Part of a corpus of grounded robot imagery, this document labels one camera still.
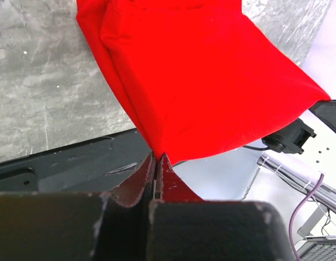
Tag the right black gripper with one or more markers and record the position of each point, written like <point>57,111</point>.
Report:
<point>291,138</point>

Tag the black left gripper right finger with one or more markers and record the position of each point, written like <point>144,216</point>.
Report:
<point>182,226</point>

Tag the grey laptop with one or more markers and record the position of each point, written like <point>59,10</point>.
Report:
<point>318,248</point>

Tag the bright red t-shirt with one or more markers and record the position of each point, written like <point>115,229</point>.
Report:
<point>197,78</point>

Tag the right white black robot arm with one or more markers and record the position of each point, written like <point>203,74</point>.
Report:
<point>252,181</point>

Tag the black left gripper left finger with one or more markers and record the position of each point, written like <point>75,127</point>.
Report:
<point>106,225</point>

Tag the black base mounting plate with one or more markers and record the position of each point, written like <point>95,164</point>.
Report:
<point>98,164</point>

